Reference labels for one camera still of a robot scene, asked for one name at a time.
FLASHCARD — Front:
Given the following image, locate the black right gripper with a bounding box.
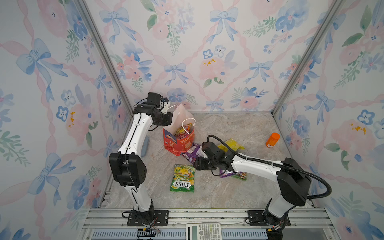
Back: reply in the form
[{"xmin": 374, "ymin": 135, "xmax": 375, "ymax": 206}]
[{"xmin": 191, "ymin": 158, "xmax": 218, "ymax": 172}]

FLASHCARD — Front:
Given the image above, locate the purple Fox's candy bag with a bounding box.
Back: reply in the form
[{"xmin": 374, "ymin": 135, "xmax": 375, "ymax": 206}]
[{"xmin": 219, "ymin": 169, "xmax": 238, "ymax": 178}]

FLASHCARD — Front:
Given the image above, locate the purple snack packet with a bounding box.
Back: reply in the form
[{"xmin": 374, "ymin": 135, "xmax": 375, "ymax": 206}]
[{"xmin": 182, "ymin": 143, "xmax": 207, "ymax": 164}]

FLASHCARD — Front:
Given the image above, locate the yellow snack packet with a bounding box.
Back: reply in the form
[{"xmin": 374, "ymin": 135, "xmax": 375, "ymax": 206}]
[{"xmin": 218, "ymin": 139, "xmax": 245, "ymax": 152}]

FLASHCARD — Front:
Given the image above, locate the orange pink Fox's candy bag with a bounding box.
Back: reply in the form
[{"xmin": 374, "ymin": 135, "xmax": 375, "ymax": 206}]
[{"xmin": 175, "ymin": 123, "xmax": 194, "ymax": 140}]

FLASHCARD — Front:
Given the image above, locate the red paper gift bag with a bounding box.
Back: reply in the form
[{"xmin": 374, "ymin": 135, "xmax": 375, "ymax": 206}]
[{"xmin": 163, "ymin": 104, "xmax": 196, "ymax": 156}]

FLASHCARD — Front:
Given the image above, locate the green nut snack packet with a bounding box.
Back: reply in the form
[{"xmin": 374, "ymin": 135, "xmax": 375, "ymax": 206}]
[{"xmin": 232, "ymin": 172, "xmax": 247, "ymax": 181}]

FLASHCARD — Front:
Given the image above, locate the green Fox's candy bag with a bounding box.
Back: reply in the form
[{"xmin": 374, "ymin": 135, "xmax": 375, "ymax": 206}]
[{"xmin": 170, "ymin": 164, "xmax": 195, "ymax": 193}]

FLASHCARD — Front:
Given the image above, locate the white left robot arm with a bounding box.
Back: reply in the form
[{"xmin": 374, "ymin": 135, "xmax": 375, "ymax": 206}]
[{"xmin": 109, "ymin": 99, "xmax": 173, "ymax": 213}]

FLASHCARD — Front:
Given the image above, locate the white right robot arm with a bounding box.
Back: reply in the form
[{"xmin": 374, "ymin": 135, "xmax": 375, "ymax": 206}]
[{"xmin": 194, "ymin": 151, "xmax": 312, "ymax": 227}]

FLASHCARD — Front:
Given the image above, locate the orange bottle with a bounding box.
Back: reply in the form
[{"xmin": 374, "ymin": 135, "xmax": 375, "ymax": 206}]
[{"xmin": 266, "ymin": 133, "xmax": 281, "ymax": 148}]

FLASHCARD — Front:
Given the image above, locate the grey calculator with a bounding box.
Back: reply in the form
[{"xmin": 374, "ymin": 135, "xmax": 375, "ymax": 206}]
[{"xmin": 186, "ymin": 223, "xmax": 223, "ymax": 240}]

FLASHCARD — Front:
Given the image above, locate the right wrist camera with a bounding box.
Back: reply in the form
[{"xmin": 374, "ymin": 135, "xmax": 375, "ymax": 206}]
[{"xmin": 202, "ymin": 142, "xmax": 223, "ymax": 158}]

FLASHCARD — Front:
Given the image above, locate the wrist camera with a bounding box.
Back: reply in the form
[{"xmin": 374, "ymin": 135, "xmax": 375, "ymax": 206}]
[
  {"xmin": 146, "ymin": 92, "xmax": 170, "ymax": 113},
  {"xmin": 202, "ymin": 142, "xmax": 223, "ymax": 158}
]

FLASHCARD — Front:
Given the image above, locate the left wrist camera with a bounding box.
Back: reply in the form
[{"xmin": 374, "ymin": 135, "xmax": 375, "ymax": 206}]
[{"xmin": 146, "ymin": 92, "xmax": 170, "ymax": 113}]

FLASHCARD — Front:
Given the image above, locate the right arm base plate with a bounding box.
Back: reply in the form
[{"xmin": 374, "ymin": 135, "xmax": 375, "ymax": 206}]
[{"xmin": 246, "ymin": 210, "xmax": 291, "ymax": 228}]

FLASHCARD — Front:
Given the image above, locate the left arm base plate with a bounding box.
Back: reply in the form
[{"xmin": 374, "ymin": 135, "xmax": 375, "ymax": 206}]
[{"xmin": 127, "ymin": 210, "xmax": 170, "ymax": 227}]

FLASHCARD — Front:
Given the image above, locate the black corrugated cable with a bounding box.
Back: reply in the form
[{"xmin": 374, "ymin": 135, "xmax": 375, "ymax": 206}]
[{"xmin": 206, "ymin": 134, "xmax": 333, "ymax": 200}]

